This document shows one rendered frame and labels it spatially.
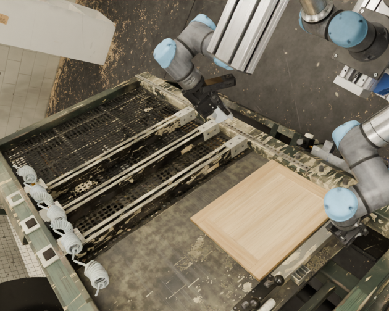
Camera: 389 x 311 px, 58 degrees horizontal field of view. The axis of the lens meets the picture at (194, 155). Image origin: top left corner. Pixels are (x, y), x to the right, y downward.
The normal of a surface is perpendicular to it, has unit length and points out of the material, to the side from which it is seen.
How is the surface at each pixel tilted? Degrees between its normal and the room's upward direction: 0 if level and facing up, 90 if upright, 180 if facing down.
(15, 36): 90
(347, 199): 28
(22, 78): 90
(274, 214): 57
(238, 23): 0
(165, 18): 0
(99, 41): 90
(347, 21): 7
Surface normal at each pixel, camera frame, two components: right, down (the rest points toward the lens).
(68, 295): -0.14, -0.76
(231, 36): -0.72, -0.01
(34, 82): 0.57, 0.56
